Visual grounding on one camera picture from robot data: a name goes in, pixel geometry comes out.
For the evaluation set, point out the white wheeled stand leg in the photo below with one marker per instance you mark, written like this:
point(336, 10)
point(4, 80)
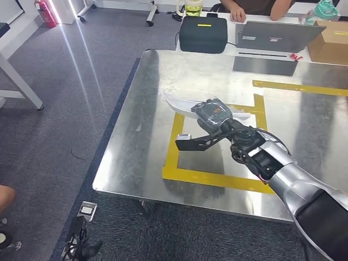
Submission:
point(152, 14)

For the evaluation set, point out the white desk green top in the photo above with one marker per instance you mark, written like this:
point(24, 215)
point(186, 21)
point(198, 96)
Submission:
point(16, 79)

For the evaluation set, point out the chrome base stool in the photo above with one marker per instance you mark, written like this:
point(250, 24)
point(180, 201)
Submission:
point(15, 246)

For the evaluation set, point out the stainless steel workbench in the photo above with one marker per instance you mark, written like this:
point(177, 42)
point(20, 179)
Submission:
point(141, 126)

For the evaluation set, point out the small red ribbon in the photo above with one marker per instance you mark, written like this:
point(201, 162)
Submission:
point(296, 57)

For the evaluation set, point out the teal water bottle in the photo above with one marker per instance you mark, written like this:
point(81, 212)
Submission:
point(323, 9)

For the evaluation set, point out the yellow-green drink jug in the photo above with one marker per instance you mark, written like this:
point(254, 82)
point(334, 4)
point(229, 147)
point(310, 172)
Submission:
point(192, 7)

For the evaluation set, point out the red fire extinguisher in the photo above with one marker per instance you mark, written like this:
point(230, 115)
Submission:
point(46, 14)

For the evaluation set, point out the large yellow tape rectangle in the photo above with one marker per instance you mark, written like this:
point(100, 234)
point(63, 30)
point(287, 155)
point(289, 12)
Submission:
point(299, 87)

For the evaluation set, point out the grey laptop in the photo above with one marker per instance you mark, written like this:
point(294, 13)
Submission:
point(277, 36)

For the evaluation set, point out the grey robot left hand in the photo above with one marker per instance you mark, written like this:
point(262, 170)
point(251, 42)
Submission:
point(92, 248)

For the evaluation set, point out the black hard case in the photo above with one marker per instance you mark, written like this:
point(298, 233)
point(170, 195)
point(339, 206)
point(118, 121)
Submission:
point(202, 36)

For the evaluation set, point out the white plastic car part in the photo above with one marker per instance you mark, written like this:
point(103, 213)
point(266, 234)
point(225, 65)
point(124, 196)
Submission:
point(179, 106)

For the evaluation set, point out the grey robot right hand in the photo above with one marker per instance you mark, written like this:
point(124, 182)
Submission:
point(214, 115)

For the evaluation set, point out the cardboard box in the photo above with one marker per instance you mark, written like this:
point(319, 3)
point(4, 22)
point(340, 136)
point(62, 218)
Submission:
point(331, 45)

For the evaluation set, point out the small yellow tape rectangle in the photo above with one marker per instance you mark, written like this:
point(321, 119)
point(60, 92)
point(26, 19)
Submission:
point(174, 144)

